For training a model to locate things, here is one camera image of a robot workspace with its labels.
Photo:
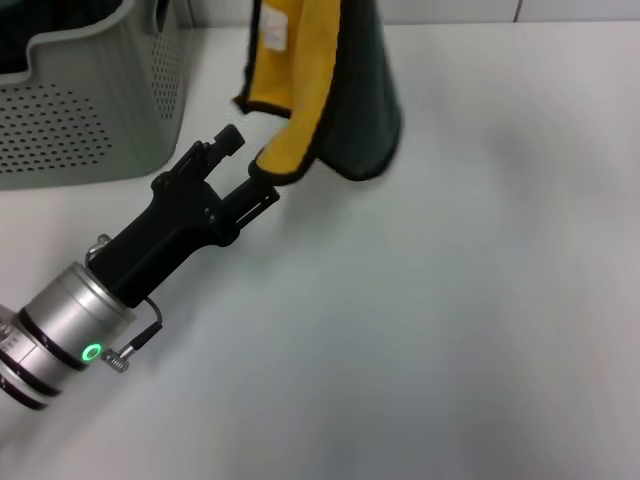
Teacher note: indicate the grey perforated plastic storage box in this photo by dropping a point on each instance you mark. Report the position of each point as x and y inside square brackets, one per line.
[125, 100]

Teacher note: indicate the dark green and yellow towel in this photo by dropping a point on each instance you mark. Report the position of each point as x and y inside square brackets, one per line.
[360, 100]

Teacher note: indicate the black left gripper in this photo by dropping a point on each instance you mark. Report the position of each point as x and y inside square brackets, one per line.
[165, 230]

